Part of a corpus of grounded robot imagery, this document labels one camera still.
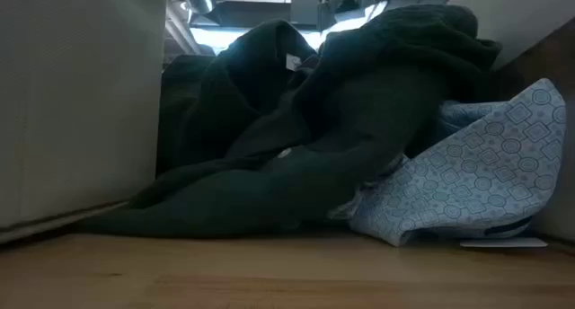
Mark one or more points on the beige fabric bin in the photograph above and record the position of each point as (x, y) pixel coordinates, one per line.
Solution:
(76, 107)
(521, 17)

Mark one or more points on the light blue patterned cloth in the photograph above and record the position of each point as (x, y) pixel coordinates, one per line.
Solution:
(485, 174)

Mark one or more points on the grey ceiling box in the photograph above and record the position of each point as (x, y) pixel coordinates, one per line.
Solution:
(304, 10)

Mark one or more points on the dark green garment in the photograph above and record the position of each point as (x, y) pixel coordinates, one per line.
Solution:
(323, 134)

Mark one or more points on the bright ceiling light panel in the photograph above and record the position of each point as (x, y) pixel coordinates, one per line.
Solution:
(215, 37)

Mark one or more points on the white paper card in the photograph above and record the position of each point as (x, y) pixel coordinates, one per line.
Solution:
(503, 242)

